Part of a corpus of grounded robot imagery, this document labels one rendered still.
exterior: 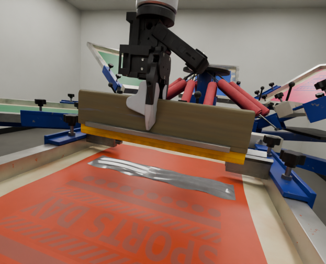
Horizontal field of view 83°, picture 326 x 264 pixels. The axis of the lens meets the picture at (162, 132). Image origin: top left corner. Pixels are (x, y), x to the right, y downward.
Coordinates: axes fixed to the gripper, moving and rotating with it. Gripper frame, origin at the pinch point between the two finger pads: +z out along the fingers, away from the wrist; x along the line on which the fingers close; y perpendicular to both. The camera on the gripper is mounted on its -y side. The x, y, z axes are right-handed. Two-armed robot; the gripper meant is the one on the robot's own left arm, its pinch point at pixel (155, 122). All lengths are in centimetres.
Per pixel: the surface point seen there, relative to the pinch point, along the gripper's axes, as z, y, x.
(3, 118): 13, 74, -20
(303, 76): -34, -83, -175
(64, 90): 23, 380, -367
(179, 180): 12.7, -6.2, -2.8
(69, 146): 11.1, 25.2, -3.9
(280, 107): -5, -34, -45
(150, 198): 13.4, -2.5, 5.5
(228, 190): 12.8, -16.8, -4.2
